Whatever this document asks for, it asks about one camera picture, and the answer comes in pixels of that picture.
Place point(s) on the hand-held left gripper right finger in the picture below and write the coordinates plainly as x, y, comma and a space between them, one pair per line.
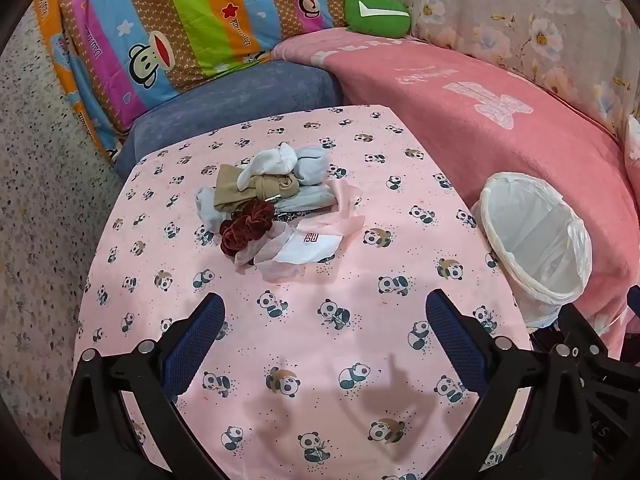
455, 340

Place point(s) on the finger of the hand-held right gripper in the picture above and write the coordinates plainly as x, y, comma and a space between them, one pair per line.
582, 322

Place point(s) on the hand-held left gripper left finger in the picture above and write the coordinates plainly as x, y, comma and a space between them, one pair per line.
200, 340

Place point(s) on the white lined trash bin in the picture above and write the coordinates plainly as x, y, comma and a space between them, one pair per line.
530, 220

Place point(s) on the white paper card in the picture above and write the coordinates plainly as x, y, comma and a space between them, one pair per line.
310, 247

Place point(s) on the leopard print scrunchie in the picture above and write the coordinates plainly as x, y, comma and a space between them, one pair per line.
287, 216

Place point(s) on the tan knotted headband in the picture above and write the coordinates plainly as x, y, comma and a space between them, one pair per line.
235, 190

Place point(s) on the pink plastic wrapper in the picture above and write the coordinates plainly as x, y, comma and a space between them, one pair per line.
350, 210

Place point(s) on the dark red velvet scrunchie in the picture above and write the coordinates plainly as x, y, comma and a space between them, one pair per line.
240, 232

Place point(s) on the grey sock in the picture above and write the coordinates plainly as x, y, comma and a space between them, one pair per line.
207, 207
305, 199

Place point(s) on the white sock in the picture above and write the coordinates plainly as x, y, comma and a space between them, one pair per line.
277, 160

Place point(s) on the light blue sock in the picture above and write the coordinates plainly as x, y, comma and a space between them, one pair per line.
312, 165

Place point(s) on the pink panda print tablecloth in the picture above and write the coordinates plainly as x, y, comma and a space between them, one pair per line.
325, 160

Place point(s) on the pink blanket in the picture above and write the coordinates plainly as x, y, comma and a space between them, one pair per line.
450, 100

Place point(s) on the blue grey sofa cushion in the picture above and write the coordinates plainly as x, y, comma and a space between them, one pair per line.
225, 95

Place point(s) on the green cushion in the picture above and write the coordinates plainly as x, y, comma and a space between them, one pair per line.
387, 25

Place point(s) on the striped monkey print quilt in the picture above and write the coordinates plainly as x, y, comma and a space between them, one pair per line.
175, 10

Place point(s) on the floral print cloth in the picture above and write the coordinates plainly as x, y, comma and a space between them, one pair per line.
500, 0

